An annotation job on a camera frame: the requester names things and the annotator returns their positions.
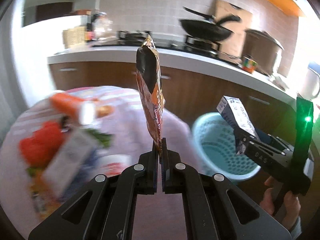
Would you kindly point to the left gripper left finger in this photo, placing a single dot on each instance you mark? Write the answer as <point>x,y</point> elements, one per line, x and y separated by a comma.
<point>104,208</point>

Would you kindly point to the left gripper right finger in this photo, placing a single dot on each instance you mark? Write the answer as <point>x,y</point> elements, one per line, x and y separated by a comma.
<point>215,208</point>

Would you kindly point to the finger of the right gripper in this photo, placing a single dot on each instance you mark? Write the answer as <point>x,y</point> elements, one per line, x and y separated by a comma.
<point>270,140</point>
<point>242,139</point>

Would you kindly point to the small blue white carton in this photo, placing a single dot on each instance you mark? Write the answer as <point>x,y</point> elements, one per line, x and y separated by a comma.
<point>233,112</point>

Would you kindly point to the large white blue carton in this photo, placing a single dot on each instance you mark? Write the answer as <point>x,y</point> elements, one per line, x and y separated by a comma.
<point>66,164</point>

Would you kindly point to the orange vegetable with green stem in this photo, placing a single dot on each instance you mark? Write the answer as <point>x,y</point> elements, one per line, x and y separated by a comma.
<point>43,200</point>

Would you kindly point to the red plastic bag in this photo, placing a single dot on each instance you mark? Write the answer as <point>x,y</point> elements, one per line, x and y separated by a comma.
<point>39,149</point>

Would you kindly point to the orange cylindrical chip can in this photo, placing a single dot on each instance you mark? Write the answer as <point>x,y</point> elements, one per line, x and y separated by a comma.
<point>80,110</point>

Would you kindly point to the orange snack bag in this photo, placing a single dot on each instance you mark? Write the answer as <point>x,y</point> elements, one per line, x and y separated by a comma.
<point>148,77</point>

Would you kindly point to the brown kitchen cabinet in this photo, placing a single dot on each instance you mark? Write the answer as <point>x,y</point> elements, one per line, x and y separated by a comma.
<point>187,94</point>

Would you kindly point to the light blue plastic basket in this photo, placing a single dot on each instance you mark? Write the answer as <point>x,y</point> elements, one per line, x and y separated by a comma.
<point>214,143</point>

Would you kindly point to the pink patterned tablecloth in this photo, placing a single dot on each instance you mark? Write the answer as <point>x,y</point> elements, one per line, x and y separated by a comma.
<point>127,123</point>

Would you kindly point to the brown rice cooker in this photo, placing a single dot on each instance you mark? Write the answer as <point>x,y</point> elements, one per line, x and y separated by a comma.
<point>262,48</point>

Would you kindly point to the black gas stove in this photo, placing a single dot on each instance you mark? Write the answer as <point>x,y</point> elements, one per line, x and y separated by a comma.
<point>187,44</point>

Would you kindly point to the black wok pan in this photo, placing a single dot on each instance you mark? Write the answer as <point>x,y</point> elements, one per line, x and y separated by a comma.
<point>209,29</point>

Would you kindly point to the clear plastic bag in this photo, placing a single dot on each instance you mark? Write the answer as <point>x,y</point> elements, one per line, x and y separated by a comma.
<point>102,27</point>

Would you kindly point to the dark sauce bottle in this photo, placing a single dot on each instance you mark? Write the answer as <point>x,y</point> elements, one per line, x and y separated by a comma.
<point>90,34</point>

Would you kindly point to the beige woven basket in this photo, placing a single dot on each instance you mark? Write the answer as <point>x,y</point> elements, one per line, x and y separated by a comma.
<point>74,36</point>

